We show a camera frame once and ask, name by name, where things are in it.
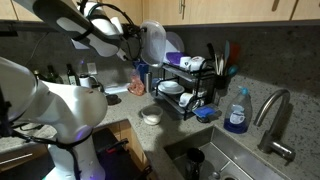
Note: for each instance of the blue dish soap bottle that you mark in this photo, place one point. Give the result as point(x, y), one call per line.
point(237, 116)

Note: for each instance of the stainless steel sink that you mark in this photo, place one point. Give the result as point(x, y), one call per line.
point(233, 156)

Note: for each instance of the white mug with red print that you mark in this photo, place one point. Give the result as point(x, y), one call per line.
point(196, 63)

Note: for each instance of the plain white mug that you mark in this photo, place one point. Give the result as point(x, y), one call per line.
point(185, 99)
point(185, 62)

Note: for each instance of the stainless steel tumbler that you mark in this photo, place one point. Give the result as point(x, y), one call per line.
point(149, 82)

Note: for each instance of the dark oil bottle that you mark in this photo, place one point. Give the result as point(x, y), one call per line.
point(72, 78)

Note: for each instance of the black robot stand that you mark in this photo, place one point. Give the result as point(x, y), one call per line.
point(120, 166)

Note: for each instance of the purple bowl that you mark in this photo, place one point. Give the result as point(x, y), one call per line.
point(175, 58)

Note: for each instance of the black two-tier dish rack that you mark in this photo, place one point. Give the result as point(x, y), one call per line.
point(195, 80)

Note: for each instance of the white plates stack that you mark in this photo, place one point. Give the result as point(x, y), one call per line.
point(170, 85)

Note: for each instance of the red spatula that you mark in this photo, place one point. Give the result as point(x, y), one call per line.
point(235, 53)

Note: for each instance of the black round lid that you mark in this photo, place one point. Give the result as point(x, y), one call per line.
point(112, 99)

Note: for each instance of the white dinner plate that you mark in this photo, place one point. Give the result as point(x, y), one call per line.
point(171, 90)

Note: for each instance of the black utensil holder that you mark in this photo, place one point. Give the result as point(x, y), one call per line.
point(222, 82)

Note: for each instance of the blue water jug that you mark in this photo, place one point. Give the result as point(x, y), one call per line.
point(141, 68)

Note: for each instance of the white wall outlet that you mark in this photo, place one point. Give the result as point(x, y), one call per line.
point(92, 68)

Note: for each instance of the blue sponge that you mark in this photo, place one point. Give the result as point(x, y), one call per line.
point(205, 111)

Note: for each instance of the light wood base cabinet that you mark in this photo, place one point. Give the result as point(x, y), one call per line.
point(133, 143)

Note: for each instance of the white flat tray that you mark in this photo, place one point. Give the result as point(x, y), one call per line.
point(116, 88)

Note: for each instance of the teal spatula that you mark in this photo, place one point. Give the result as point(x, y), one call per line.
point(227, 50)

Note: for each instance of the black kitchen utensil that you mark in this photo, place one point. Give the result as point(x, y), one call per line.
point(211, 51)

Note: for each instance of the rectangular clear plastic container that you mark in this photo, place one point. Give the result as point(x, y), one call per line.
point(153, 43)

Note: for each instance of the light wooden utensils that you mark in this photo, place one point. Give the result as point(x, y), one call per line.
point(220, 65)

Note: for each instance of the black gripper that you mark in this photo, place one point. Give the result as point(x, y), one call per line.
point(132, 33)

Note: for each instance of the round clear plastic bowl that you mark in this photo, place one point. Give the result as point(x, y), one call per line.
point(152, 116)

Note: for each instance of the brushed steel faucet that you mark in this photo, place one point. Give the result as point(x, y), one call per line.
point(271, 136)

